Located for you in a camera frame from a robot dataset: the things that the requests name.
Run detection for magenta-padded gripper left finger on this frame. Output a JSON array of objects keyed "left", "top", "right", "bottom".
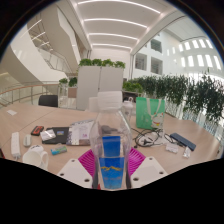
[{"left": 56, "top": 148, "right": 100, "bottom": 190}]

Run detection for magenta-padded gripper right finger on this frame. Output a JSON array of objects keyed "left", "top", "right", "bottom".
[{"left": 125, "top": 147, "right": 169, "bottom": 190}]

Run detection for clear plastic water bottle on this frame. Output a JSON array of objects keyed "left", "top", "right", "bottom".
[{"left": 88, "top": 90, "right": 133, "bottom": 191}]

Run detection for small teal packet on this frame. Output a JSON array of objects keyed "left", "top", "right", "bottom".
[{"left": 50, "top": 144, "right": 68, "bottom": 156}]

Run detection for small white packet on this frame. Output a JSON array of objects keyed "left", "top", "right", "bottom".
[{"left": 165, "top": 142, "right": 180, "bottom": 154}]

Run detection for printed paper booklet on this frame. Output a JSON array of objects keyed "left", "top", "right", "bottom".
[{"left": 65, "top": 119, "right": 95, "bottom": 147}]

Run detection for white ceramic mug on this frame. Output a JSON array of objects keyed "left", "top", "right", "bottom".
[{"left": 21, "top": 144, "right": 50, "bottom": 171}]

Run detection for dark blue smartphone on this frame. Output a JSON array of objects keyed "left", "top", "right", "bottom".
[{"left": 169, "top": 132, "right": 197, "bottom": 152}]

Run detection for clear plastic wrapped packet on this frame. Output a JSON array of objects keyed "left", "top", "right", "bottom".
[{"left": 39, "top": 129, "right": 57, "bottom": 142}]

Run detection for white computer mouse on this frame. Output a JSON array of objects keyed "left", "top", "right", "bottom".
[{"left": 22, "top": 133, "right": 33, "bottom": 148}]

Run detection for green and white tote bag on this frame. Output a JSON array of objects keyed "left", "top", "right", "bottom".
[{"left": 135, "top": 96, "right": 167, "bottom": 131}]

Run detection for clear plastic container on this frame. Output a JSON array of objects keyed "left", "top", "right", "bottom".
[{"left": 121, "top": 99, "right": 136, "bottom": 125}]

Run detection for white power strip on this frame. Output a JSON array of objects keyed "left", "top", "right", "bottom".
[{"left": 10, "top": 131, "right": 22, "bottom": 160}]

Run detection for black office chair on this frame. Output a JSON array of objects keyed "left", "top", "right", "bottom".
[{"left": 37, "top": 94, "right": 59, "bottom": 108}]

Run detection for green hedge planter row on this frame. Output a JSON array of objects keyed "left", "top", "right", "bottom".
[{"left": 122, "top": 69, "right": 224, "bottom": 134}]

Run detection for white planter partition with plants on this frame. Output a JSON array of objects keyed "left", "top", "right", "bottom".
[{"left": 75, "top": 58, "right": 127, "bottom": 111}]

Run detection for black tangled cable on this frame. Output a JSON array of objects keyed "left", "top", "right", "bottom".
[{"left": 131, "top": 126, "right": 172, "bottom": 148}]

